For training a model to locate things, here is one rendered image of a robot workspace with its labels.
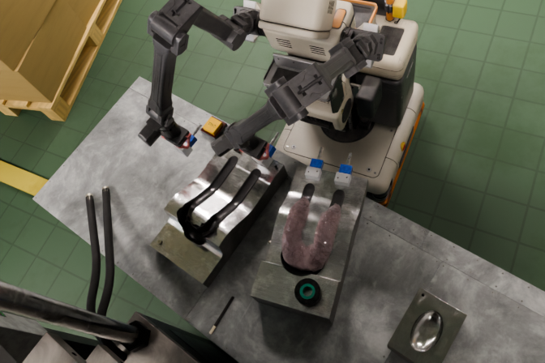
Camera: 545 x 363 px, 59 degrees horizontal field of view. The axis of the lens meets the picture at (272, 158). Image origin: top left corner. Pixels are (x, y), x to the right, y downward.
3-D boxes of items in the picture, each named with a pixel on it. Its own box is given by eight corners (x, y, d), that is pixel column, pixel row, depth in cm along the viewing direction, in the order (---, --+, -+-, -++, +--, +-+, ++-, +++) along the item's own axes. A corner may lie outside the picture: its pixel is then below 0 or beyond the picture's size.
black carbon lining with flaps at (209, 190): (233, 155, 184) (225, 144, 175) (266, 175, 177) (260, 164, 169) (176, 231, 174) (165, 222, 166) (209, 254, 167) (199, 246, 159)
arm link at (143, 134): (173, 115, 157) (152, 100, 158) (148, 142, 154) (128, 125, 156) (178, 127, 169) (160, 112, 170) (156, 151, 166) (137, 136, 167)
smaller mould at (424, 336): (418, 292, 154) (419, 287, 148) (464, 318, 148) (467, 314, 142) (387, 348, 149) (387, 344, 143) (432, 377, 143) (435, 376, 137)
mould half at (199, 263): (235, 146, 194) (225, 128, 182) (288, 175, 183) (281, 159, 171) (156, 249, 180) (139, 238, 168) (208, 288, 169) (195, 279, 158)
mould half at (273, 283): (299, 171, 183) (294, 158, 173) (368, 185, 174) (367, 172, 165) (258, 302, 163) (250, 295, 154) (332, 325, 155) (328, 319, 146)
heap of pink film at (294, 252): (297, 194, 172) (293, 185, 165) (345, 206, 166) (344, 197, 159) (275, 265, 162) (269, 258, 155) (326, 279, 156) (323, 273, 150)
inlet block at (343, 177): (344, 155, 179) (343, 147, 174) (358, 157, 177) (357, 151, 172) (335, 186, 174) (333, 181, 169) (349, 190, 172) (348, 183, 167)
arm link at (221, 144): (249, 145, 150) (233, 122, 150) (219, 166, 152) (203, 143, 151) (253, 141, 162) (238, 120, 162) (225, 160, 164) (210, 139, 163)
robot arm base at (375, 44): (387, 34, 152) (350, 27, 156) (379, 40, 146) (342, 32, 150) (381, 61, 156) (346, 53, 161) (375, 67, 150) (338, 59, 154)
